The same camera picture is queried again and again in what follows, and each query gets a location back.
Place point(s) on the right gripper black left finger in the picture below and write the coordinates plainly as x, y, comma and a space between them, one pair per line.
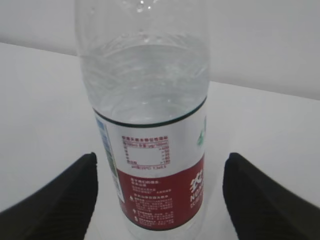
61, 210

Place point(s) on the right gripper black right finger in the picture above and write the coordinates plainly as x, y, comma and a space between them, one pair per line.
262, 209

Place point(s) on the clear plastic water bottle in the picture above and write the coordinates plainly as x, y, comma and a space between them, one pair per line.
146, 68

